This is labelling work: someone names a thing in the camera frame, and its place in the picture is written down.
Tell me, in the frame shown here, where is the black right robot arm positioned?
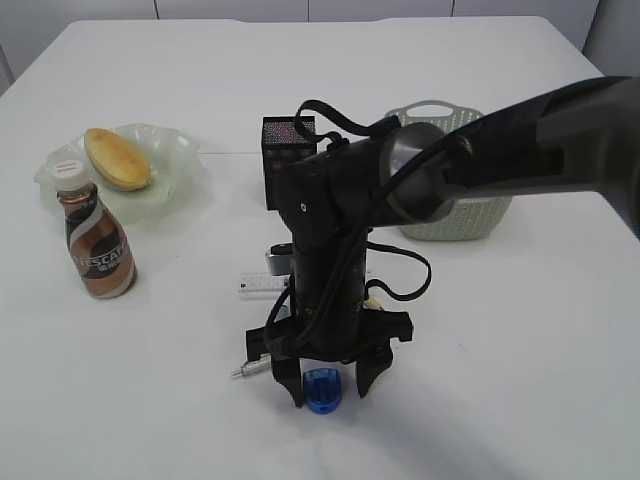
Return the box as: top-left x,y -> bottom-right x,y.
246,76 -> 639,406

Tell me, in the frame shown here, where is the transparent plastic ruler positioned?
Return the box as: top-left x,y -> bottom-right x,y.
238,273 -> 289,298

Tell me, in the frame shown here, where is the blue pencil sharpener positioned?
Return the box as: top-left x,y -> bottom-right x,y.
302,368 -> 342,415

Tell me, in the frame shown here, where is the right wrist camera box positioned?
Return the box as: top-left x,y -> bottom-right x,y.
265,243 -> 294,276

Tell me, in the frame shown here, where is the beige patterned ballpoint pen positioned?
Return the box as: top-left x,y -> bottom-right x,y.
363,298 -> 384,311

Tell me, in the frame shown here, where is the brown Nescafe coffee bottle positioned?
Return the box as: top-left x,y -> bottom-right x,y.
52,160 -> 137,299

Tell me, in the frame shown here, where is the blue grip ballpoint pen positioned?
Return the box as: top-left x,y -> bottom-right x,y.
276,302 -> 290,321

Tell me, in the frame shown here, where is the grey grip ballpoint pen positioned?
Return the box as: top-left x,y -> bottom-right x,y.
231,359 -> 271,380

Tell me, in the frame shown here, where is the yellow bread loaf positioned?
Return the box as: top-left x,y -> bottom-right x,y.
84,128 -> 151,191

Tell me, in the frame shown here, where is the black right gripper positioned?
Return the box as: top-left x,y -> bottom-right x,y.
245,309 -> 414,408

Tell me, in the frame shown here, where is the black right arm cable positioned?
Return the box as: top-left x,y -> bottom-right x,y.
261,99 -> 471,361

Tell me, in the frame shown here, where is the black mesh pen holder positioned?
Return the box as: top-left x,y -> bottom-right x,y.
261,116 -> 317,211

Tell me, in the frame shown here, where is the light green plastic basket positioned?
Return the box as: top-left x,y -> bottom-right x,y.
385,100 -> 512,242

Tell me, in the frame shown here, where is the translucent green wavy plate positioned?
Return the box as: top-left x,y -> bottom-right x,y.
34,123 -> 204,225

